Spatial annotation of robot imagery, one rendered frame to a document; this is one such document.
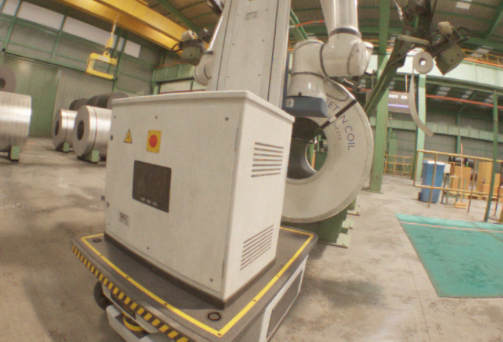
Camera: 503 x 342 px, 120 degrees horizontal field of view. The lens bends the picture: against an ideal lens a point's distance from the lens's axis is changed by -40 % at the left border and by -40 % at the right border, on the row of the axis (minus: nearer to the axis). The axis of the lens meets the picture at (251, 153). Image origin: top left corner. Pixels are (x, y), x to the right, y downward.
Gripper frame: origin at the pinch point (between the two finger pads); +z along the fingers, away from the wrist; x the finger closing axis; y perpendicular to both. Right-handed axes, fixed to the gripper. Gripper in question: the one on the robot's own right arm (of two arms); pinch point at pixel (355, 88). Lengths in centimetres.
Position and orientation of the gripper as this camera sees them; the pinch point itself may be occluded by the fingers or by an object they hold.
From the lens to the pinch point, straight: 171.0
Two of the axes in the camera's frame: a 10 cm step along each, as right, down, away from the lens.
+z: 0.3, 6.5, 7.6
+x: -7.0, 5.6, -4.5
